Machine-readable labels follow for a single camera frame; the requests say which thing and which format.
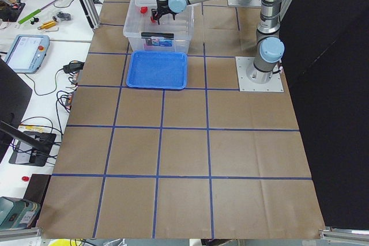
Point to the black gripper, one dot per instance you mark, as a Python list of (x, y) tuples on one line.
[(160, 4)]

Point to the red block in box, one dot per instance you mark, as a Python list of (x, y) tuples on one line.
[(143, 9)]

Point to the clear plastic storage box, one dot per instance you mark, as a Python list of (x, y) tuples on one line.
[(168, 35)]

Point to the black electronics box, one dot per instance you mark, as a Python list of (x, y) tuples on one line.
[(25, 154)]

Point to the blue plastic tray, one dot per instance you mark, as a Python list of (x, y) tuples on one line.
[(157, 70)]

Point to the brass cylinder tool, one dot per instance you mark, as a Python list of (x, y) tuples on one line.
[(47, 25)]

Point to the blue teach pendant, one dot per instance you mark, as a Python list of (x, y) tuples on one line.
[(27, 52)]

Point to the black monitor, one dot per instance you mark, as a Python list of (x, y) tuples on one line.
[(15, 97)]

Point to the red cap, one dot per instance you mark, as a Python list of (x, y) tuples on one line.
[(25, 178)]

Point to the green device case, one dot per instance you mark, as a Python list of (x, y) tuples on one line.
[(17, 213)]

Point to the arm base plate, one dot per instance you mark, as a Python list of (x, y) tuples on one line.
[(244, 3), (252, 80)]

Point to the green handled reacher grabber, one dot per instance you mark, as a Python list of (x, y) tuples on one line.
[(34, 13)]

